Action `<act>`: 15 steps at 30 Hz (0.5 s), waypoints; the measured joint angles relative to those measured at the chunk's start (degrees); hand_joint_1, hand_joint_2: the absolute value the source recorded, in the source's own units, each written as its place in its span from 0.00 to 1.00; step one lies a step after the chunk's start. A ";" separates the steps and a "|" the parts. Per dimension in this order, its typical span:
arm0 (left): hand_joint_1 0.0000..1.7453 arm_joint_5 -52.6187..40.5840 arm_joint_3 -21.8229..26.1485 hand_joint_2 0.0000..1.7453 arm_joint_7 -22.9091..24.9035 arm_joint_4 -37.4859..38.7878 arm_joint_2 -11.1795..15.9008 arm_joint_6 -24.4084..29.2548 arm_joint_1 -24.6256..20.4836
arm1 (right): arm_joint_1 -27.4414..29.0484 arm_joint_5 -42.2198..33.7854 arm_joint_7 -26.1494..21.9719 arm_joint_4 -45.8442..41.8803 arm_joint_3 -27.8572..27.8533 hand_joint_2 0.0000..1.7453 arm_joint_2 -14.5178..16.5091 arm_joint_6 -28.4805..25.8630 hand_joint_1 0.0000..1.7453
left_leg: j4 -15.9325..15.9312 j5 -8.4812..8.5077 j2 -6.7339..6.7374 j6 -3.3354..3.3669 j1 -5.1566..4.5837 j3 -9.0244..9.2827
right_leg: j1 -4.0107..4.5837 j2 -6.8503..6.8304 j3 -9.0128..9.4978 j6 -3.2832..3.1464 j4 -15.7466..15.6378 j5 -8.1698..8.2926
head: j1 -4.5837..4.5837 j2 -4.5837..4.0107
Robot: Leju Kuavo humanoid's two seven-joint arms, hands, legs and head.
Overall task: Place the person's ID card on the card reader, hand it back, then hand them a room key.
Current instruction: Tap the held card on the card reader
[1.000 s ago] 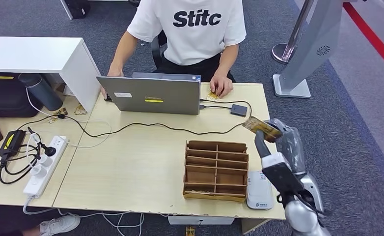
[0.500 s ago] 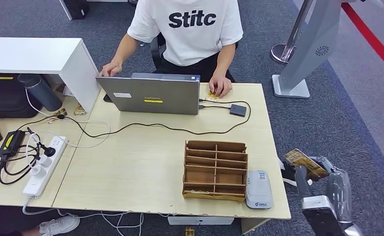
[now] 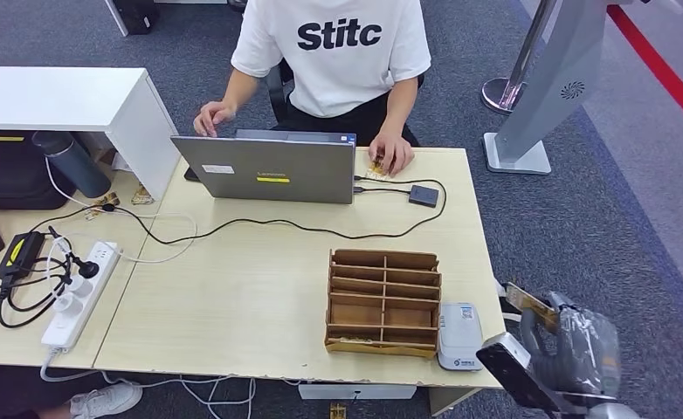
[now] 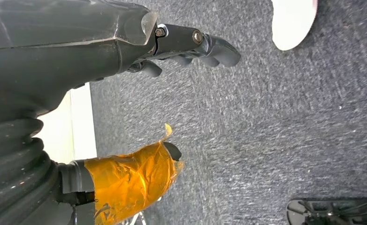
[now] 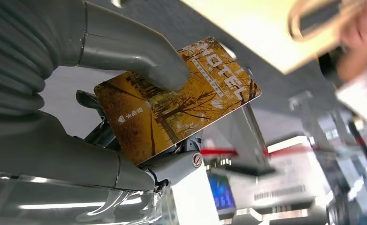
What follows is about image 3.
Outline grey kiosk stand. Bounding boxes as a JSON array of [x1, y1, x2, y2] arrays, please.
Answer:
[[483, 0, 635, 175]]

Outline wooden compartment organizer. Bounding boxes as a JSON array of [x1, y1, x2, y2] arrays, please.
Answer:
[[324, 248, 443, 360]]

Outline black power adapter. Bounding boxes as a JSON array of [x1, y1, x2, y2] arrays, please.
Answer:
[[0, 230, 46, 282]]

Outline long black cable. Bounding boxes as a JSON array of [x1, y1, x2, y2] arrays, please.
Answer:
[[29, 174, 448, 246]]

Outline dark grey bottle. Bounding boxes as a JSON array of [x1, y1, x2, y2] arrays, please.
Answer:
[[31, 130, 113, 200]]

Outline long white cable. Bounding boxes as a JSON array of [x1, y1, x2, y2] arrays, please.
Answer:
[[43, 157, 199, 265]]

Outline black adapter mains cable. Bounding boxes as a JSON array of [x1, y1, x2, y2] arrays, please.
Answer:
[[0, 255, 79, 330]]

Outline chrome stanchion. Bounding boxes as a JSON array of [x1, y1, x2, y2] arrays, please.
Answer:
[[479, 0, 558, 115]]

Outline ID card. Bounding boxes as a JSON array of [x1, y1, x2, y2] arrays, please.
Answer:
[[366, 154, 390, 182]]

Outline white power strip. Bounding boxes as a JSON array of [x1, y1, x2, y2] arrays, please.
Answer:
[[40, 241, 121, 351]]

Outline person's left hand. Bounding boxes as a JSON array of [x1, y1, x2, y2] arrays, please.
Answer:
[[368, 129, 416, 179]]

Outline thin white cable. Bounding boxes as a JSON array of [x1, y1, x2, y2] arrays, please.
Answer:
[[45, 234, 75, 300]]

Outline short black cable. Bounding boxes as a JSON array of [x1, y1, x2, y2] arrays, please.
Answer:
[[353, 185, 410, 196]]

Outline person's right hand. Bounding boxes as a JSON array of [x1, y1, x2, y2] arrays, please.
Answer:
[[192, 100, 238, 139]]

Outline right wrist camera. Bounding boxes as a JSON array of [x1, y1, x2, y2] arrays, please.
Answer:
[[475, 332, 563, 413]]

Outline white shelf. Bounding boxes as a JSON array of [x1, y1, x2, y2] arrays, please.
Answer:
[[0, 65, 181, 202]]

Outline person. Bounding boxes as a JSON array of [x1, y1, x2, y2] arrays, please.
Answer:
[[192, 0, 433, 179]]

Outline black cabinet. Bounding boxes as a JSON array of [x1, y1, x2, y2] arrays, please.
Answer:
[[104, 0, 162, 38]]

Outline white power strip cable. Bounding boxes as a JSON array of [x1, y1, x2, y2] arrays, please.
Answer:
[[39, 347, 257, 419]]

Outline black plug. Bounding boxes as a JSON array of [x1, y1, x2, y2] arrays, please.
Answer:
[[72, 257, 100, 280]]

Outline black bag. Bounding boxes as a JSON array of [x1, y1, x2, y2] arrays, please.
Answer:
[[0, 129, 78, 211]]

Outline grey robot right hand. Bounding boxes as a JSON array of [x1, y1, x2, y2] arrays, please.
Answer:
[[503, 281, 622, 400]]

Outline white plug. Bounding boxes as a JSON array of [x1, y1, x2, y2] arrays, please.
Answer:
[[66, 275, 93, 299], [52, 294, 83, 317]]

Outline flat white box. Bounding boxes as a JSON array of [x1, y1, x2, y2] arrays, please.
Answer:
[[298, 383, 417, 402]]

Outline grey laptop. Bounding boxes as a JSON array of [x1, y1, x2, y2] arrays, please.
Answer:
[[170, 127, 358, 205]]

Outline white card reader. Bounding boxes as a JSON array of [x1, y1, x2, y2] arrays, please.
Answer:
[[437, 301, 486, 373]]

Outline small black box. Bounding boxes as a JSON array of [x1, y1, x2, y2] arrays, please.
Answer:
[[408, 184, 440, 209]]

